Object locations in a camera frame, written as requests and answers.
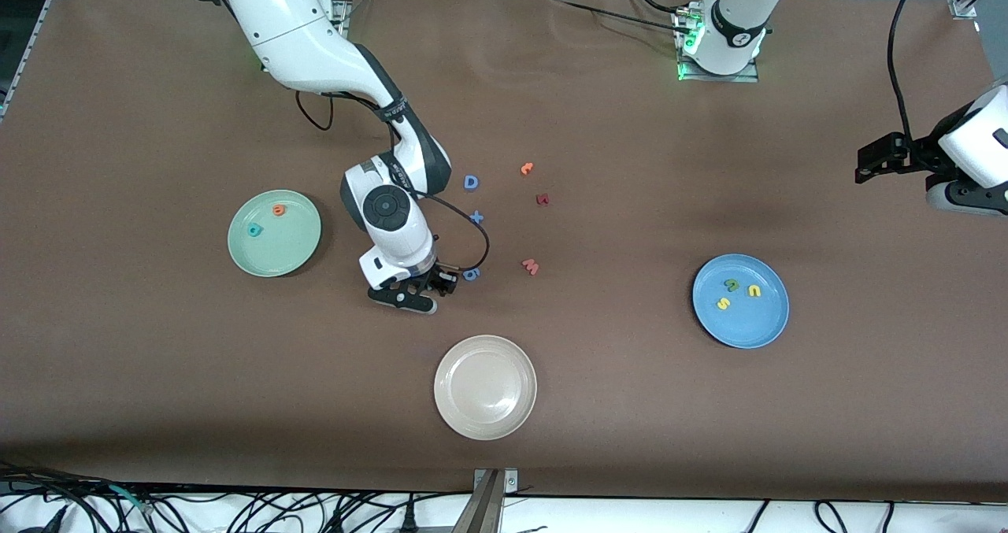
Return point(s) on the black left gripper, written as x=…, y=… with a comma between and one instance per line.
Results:
x=918, y=155

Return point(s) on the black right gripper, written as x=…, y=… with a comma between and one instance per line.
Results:
x=438, y=277

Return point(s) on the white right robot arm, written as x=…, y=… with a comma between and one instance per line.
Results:
x=291, y=29

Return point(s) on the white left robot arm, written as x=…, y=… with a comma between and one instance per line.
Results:
x=732, y=21

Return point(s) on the blue number 6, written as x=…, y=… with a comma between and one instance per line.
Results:
x=472, y=275

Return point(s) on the blue plus sign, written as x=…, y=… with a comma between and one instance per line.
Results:
x=476, y=217

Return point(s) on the pink letter w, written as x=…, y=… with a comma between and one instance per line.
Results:
x=531, y=266

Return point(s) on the blue letter D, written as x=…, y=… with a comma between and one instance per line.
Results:
x=467, y=183

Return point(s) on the beige plate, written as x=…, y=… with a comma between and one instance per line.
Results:
x=485, y=387

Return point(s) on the light green plate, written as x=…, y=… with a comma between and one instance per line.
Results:
x=276, y=253

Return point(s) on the blue plate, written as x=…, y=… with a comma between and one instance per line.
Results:
x=756, y=324

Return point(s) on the brown table cover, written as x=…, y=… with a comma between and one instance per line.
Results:
x=709, y=407

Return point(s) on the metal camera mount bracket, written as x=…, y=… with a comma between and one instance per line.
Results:
x=488, y=501

